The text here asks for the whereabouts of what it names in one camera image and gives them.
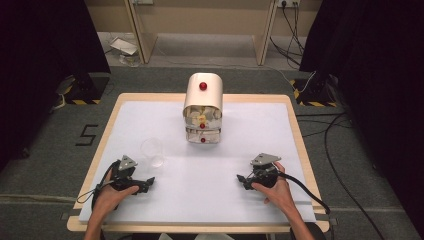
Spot white foam table mat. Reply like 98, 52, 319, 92
78, 100, 317, 225

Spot clear glass cup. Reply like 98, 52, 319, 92
139, 137, 166, 169

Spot person's right hand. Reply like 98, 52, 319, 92
252, 161, 295, 213

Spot white paper box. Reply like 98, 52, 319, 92
109, 36, 139, 56

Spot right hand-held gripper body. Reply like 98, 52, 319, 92
246, 153, 282, 188

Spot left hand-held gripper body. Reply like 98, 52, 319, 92
110, 154, 150, 195

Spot white cable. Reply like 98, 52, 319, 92
49, 75, 77, 113

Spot person's left hand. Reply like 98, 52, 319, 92
94, 169, 140, 218

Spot black floor cables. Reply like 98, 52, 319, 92
295, 112, 389, 240

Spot black curtain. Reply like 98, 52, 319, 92
0, 0, 112, 172
299, 0, 424, 231

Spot white cabinet with red knobs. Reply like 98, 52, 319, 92
182, 72, 224, 145

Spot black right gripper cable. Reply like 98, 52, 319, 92
275, 171, 332, 215

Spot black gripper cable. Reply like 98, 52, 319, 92
76, 160, 120, 212
275, 171, 332, 215

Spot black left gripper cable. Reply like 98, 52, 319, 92
76, 160, 120, 212

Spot black cables from socket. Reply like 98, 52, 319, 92
269, 2, 306, 68

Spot black stand base striped tape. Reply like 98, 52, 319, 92
289, 74, 338, 108
62, 72, 112, 106

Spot wooden frame furniture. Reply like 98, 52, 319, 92
123, 0, 278, 67

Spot clear plastic wrapper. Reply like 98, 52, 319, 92
118, 53, 142, 68

